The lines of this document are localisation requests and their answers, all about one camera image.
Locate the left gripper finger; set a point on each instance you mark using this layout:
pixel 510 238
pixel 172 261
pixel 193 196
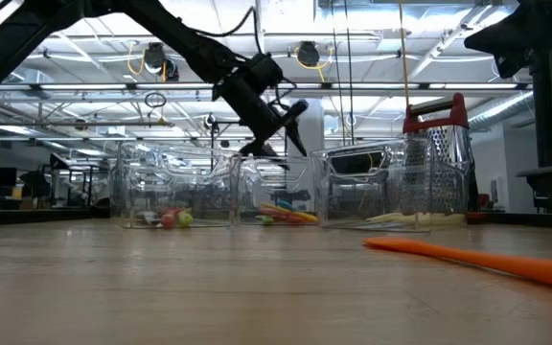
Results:
pixel 292 112
pixel 261 149

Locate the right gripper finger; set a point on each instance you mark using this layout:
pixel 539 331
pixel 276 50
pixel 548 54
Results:
pixel 491 40

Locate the pink silicone spatula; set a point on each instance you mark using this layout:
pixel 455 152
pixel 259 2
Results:
pixel 271 212

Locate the green silicone spatula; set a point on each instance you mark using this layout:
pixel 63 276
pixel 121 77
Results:
pixel 265 220

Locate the yellow silicone spatula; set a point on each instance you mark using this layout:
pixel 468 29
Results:
pixel 307 216

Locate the green silicone spoon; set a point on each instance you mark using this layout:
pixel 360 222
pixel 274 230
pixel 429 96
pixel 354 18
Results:
pixel 185 219

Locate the red silicone spoon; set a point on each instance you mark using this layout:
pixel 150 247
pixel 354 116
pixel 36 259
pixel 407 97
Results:
pixel 168 219

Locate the orange silicone spatula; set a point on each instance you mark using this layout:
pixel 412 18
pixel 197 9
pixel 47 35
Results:
pixel 520 266

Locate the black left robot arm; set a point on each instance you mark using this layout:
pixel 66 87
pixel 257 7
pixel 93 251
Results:
pixel 161 29

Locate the clear plastic bin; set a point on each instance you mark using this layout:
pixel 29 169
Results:
pixel 381 191
pixel 257 191
pixel 175 182

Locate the red steel box grater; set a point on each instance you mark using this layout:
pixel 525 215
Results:
pixel 441 144

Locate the long ceiling light bar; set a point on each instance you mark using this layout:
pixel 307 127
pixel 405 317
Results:
pixel 89 86

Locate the black background frame rig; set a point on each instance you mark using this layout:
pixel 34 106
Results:
pixel 223 123

